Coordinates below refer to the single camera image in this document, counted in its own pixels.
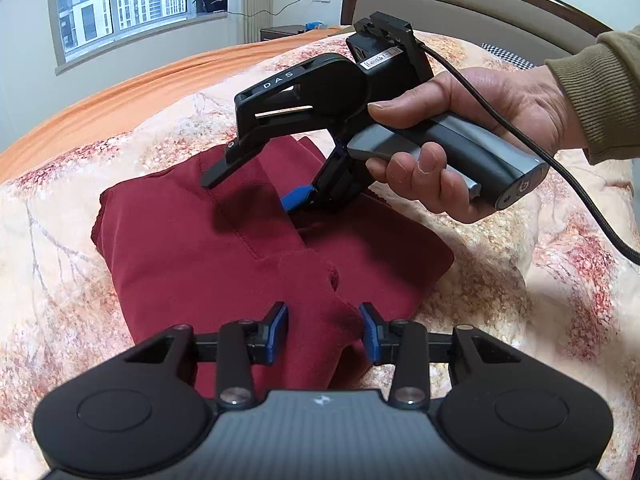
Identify black braided cable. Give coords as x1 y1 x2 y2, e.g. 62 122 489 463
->
417 42 640 265

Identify dark wooden nightstand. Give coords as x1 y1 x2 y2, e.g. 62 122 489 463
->
260 22 341 42

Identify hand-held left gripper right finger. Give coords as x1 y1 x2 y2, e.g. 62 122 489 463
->
359 302 523 408

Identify maroon pants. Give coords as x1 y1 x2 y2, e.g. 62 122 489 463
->
90 135 456 393

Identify floral beige blanket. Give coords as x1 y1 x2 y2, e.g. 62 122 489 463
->
0 25 640 480

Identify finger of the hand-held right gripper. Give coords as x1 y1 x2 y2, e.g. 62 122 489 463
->
280 142 371 213
200 57 322 189

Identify person's right hand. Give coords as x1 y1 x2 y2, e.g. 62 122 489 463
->
367 62 583 224

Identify checkered pillow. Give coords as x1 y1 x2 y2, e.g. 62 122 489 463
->
480 42 536 69

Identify thin black power cord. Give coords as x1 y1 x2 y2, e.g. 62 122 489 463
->
227 0 319 19

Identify orange bed sheet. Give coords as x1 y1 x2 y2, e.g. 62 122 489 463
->
0 25 351 171

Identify person's right forearm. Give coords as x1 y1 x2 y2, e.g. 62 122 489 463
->
547 25 640 166

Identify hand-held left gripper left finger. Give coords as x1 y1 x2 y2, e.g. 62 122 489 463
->
122 301 290 411

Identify padded wooden headboard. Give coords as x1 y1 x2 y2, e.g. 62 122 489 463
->
340 0 616 68

